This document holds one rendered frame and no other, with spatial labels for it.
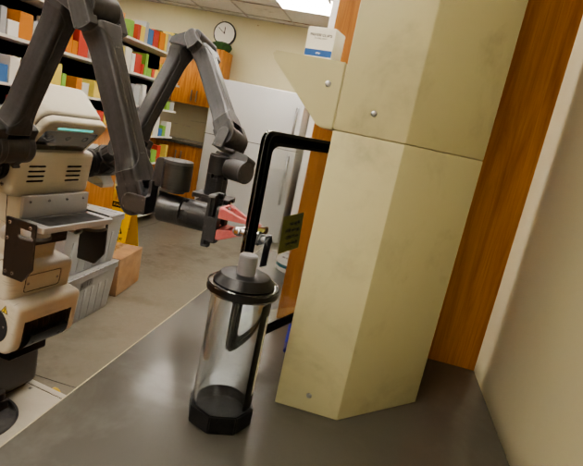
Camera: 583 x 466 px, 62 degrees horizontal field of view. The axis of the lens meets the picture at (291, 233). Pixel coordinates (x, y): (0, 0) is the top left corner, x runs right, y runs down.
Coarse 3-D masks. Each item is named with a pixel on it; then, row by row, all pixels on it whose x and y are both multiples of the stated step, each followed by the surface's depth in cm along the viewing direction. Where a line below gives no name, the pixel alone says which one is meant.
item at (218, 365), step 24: (216, 312) 69; (240, 312) 68; (216, 336) 69; (240, 336) 69; (216, 360) 70; (240, 360) 70; (216, 384) 70; (240, 384) 71; (216, 408) 71; (240, 408) 72
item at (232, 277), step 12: (240, 264) 70; (252, 264) 70; (216, 276) 70; (228, 276) 69; (240, 276) 70; (252, 276) 71; (264, 276) 72; (228, 288) 68; (240, 288) 68; (252, 288) 68; (264, 288) 69
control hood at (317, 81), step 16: (288, 64) 73; (304, 64) 73; (320, 64) 73; (336, 64) 72; (304, 80) 73; (320, 80) 73; (336, 80) 72; (304, 96) 74; (320, 96) 73; (336, 96) 73; (320, 112) 74; (336, 112) 74
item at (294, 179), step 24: (288, 168) 87; (312, 168) 95; (288, 192) 90; (312, 192) 98; (264, 216) 85; (288, 216) 92; (312, 216) 101; (288, 240) 95; (288, 264) 97; (288, 288) 100; (288, 312) 103
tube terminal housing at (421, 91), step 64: (384, 0) 69; (448, 0) 69; (512, 0) 76; (384, 64) 71; (448, 64) 72; (384, 128) 72; (448, 128) 76; (320, 192) 76; (384, 192) 74; (448, 192) 81; (320, 256) 78; (384, 256) 77; (448, 256) 86; (320, 320) 79; (384, 320) 81; (320, 384) 81; (384, 384) 86
